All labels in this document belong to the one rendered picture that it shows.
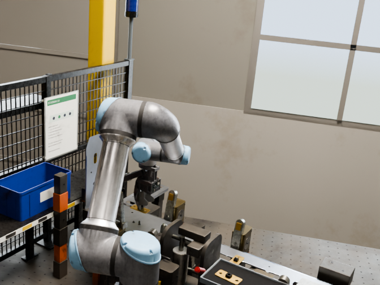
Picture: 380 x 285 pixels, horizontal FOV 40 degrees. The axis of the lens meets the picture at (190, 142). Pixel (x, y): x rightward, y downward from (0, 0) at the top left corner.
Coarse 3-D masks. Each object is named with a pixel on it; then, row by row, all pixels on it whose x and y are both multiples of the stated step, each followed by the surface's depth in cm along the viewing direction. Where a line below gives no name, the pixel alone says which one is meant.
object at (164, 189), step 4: (160, 188) 261; (164, 188) 261; (168, 188) 262; (156, 192) 256; (160, 192) 256; (164, 192) 259; (128, 196) 249; (156, 196) 253; (124, 200) 245; (128, 200) 245; (132, 200) 246; (128, 204) 241
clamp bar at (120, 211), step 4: (124, 188) 207; (124, 192) 206; (120, 196) 203; (120, 200) 204; (120, 204) 204; (120, 208) 205; (120, 212) 206; (116, 216) 208; (120, 216) 207; (116, 220) 210; (120, 220) 208; (120, 224) 209
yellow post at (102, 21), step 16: (96, 0) 260; (112, 0) 263; (96, 16) 262; (112, 16) 266; (96, 32) 265; (112, 32) 269; (96, 48) 267; (112, 48) 272; (96, 64) 270; (96, 80) 273; (96, 160) 287
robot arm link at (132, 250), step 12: (120, 240) 148; (132, 240) 148; (144, 240) 149; (156, 240) 151; (120, 252) 147; (132, 252) 144; (144, 252) 144; (156, 252) 147; (120, 264) 146; (132, 264) 145; (144, 264) 145; (156, 264) 148; (120, 276) 148; (132, 276) 147; (144, 276) 147; (156, 276) 150
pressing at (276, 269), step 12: (132, 216) 231; (144, 216) 232; (156, 216) 233; (132, 228) 220; (144, 228) 221; (156, 228) 222; (192, 240) 215; (228, 252) 209; (240, 252) 210; (252, 264) 202; (264, 264) 203; (276, 264) 204; (288, 276) 197; (300, 276) 197
